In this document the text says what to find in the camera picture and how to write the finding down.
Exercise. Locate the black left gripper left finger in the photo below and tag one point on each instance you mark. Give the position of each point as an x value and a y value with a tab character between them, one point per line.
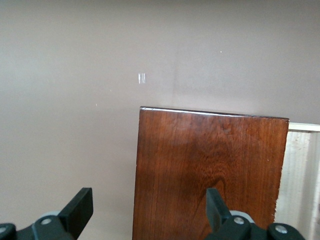
77	212

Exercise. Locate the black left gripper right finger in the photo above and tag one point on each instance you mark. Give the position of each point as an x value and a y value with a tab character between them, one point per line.
215	212

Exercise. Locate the dark brown wooden box casing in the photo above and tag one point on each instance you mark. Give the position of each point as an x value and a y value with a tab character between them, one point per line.
200	155

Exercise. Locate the clear tape patch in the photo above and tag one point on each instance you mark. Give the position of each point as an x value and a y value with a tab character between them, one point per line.
142	78

